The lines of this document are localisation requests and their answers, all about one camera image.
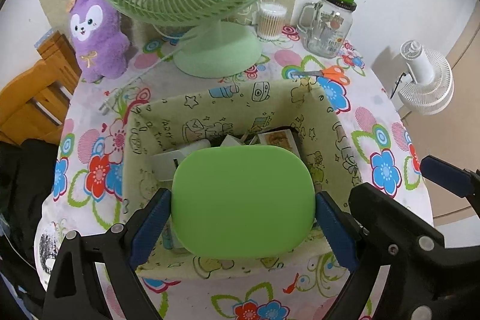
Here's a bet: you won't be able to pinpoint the black clothing pile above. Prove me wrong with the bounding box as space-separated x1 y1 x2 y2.
1 139 58 264

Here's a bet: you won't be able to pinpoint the white usb charger block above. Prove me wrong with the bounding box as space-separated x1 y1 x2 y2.
151 139 211 182

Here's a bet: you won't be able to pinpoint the white standing fan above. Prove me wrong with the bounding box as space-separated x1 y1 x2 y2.
398 40 454 115

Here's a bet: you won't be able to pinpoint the white fan power cord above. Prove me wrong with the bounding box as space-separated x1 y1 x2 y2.
97 31 200 115

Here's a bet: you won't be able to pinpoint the purple plush toy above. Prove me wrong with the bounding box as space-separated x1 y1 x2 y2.
68 0 130 83

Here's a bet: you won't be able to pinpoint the glass mason jar mug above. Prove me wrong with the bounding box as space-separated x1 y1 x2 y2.
297 0 357 58

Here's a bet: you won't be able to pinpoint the yellow-green cartoon storage box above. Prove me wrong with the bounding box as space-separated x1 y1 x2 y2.
120 78 363 281

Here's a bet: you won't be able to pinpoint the cotton swab container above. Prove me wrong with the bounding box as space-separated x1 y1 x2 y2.
256 2 287 40

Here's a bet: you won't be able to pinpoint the green rounded pad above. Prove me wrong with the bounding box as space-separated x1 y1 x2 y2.
171 145 316 260

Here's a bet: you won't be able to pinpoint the orange wooden chair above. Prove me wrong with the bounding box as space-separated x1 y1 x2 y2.
0 31 80 145

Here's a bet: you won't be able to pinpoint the floral tablecloth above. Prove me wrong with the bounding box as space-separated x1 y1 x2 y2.
34 25 433 319

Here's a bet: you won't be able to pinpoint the orange handled scissors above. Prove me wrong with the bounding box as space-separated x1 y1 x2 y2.
295 66 351 86

